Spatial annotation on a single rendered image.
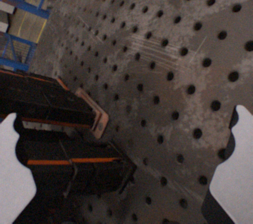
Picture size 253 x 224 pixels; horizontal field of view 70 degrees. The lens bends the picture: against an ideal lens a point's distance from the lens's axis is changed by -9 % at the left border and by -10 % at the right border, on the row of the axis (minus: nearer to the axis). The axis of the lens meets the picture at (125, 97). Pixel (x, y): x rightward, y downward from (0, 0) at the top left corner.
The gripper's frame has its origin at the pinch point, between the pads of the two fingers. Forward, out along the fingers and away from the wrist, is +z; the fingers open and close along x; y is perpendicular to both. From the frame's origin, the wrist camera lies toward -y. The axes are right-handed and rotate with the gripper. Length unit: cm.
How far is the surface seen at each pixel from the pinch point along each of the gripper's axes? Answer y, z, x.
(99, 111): 19.2, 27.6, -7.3
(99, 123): 21.4, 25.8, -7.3
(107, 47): 7.5, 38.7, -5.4
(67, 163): 16.2, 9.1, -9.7
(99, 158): 19.2, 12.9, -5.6
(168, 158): 18.5, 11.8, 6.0
